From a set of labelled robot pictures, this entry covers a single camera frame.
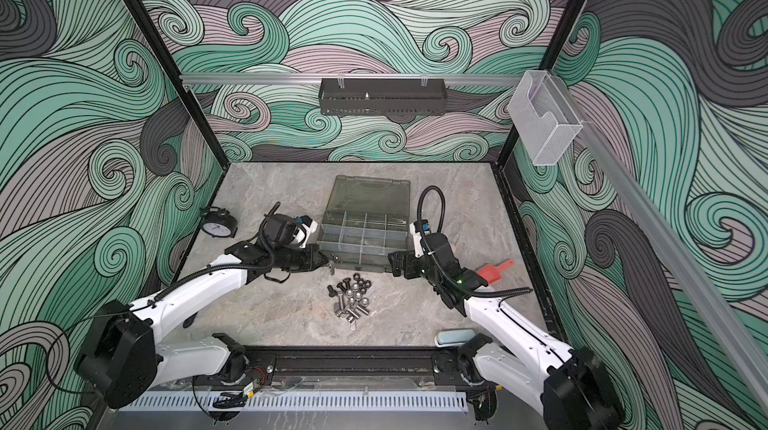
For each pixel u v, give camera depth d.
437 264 0.59
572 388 0.38
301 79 1.99
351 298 0.85
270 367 0.73
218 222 0.92
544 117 0.79
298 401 0.70
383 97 0.96
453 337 0.76
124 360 0.40
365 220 1.08
